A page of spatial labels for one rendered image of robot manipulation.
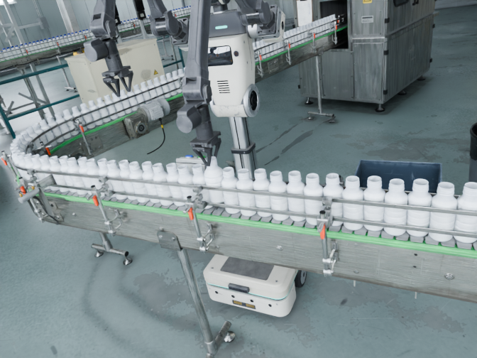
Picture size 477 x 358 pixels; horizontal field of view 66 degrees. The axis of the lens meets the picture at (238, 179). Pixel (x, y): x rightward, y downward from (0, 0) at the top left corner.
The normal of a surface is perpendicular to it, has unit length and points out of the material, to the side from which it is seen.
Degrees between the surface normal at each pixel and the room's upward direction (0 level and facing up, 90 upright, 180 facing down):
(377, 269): 90
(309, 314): 0
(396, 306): 0
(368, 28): 90
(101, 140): 90
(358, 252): 90
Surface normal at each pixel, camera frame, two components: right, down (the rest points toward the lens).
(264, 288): -0.36, -0.49
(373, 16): -0.68, 0.45
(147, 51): 0.72, 0.22
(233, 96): -0.42, 0.50
